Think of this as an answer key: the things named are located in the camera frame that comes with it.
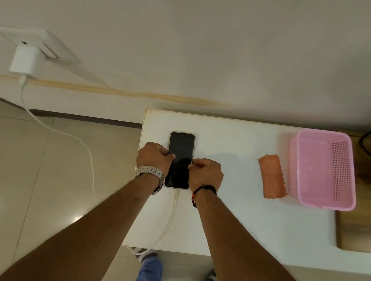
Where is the black thread bracelet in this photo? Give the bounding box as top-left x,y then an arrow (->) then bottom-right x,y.
190,183 -> 218,211

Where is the orange cleaning cloth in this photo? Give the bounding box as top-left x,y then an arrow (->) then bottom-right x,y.
253,152 -> 293,202

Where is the white charging cable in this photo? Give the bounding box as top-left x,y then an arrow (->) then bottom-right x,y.
0,74 -> 192,260

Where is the person's left jeans leg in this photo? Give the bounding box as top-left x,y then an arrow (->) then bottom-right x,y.
130,254 -> 166,281

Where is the white wall socket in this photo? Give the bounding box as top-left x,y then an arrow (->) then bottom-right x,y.
0,23 -> 86,65

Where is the white charger adapter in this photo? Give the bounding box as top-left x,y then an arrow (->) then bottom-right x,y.
8,43 -> 48,81

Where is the person's right hand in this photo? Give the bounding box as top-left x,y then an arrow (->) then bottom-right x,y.
185,156 -> 226,198

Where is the person's left forearm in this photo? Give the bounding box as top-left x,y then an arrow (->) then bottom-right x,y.
0,156 -> 161,281

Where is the person's left hand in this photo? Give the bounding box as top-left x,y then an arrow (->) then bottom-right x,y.
134,140 -> 177,178

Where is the pink plastic basket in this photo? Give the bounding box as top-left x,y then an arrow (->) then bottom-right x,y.
282,126 -> 366,213

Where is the brown wooden board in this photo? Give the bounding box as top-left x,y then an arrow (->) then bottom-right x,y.
329,131 -> 371,254

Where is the person's left striped sock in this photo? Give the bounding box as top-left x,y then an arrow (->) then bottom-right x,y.
130,247 -> 160,265

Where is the person's right forearm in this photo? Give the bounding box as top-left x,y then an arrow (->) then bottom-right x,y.
184,189 -> 347,281

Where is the silver metal wristwatch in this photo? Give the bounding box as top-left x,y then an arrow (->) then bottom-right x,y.
130,164 -> 166,197

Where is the black smartphone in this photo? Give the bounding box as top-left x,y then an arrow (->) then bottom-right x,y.
163,130 -> 197,191

